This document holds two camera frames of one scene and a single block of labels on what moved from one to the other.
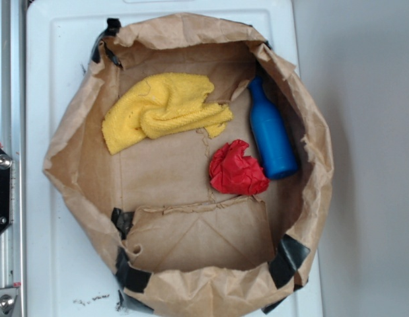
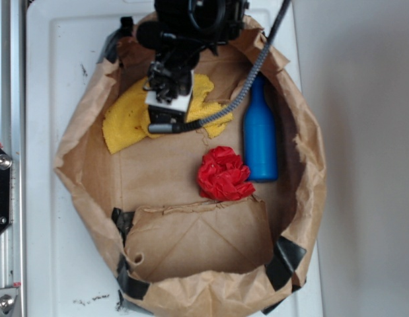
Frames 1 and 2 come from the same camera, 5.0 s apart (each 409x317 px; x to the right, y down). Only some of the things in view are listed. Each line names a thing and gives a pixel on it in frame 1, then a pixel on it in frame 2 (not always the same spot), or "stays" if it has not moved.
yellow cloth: [162, 105] stays
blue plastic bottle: [276, 141] → [260, 134]
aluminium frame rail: [8, 132] stays
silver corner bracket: [4, 300] stays
